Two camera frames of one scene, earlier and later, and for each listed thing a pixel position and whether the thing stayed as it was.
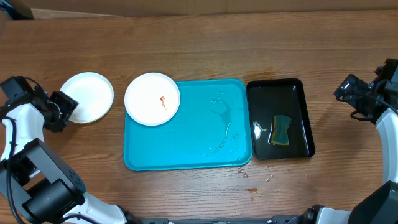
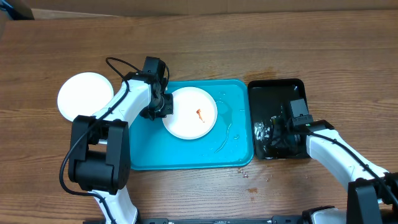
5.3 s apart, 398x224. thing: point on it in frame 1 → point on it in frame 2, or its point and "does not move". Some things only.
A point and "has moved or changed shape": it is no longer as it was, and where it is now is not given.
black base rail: x=278 y=219 does not move
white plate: x=152 y=99 has moved or changed shape
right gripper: x=357 y=88 → x=282 y=144
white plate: x=94 y=94 does not move
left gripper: x=68 y=104 → x=169 y=109
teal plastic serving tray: x=212 y=127 does not move
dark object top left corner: x=17 y=10 does not move
